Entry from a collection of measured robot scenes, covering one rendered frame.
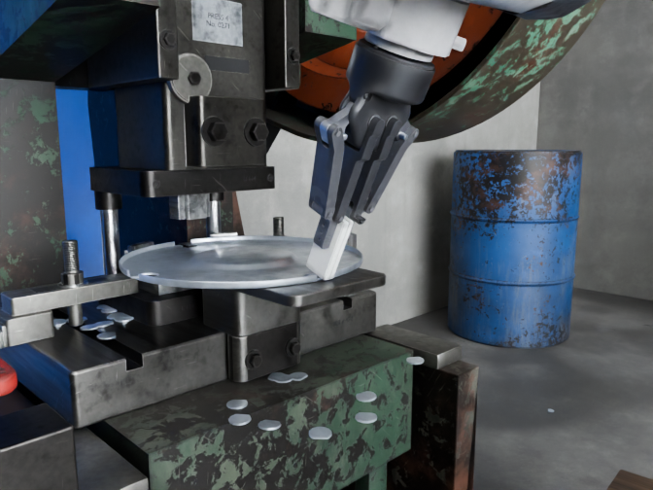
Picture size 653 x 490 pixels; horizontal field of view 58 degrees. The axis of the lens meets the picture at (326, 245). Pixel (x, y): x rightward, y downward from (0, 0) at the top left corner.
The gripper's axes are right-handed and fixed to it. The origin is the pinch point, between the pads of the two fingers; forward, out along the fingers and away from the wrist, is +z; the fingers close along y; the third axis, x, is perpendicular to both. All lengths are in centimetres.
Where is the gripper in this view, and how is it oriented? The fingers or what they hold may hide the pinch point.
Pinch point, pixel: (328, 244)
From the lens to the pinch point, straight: 61.4
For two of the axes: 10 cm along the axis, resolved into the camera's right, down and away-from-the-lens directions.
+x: -6.6, -5.2, 5.5
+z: -3.0, 8.5, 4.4
